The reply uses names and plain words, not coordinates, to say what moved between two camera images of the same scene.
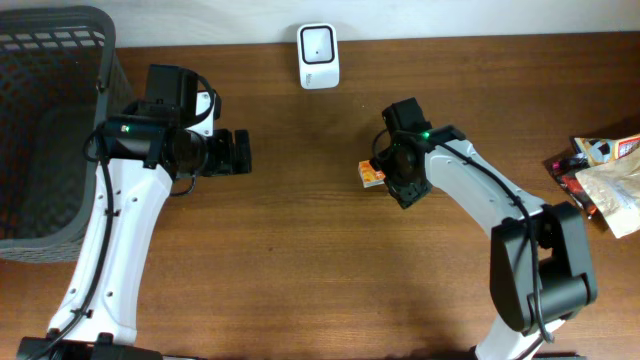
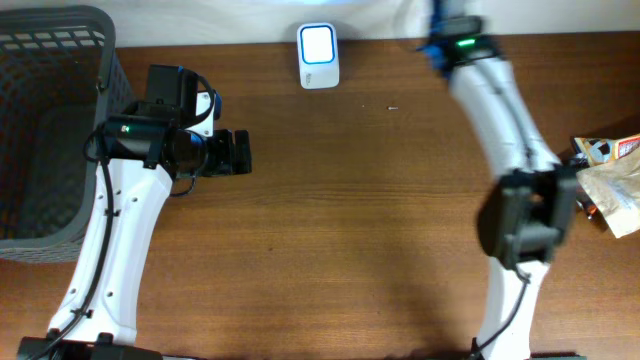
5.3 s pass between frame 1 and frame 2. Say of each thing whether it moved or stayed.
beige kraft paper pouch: stayed
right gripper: moved
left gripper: stayed
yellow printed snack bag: stayed
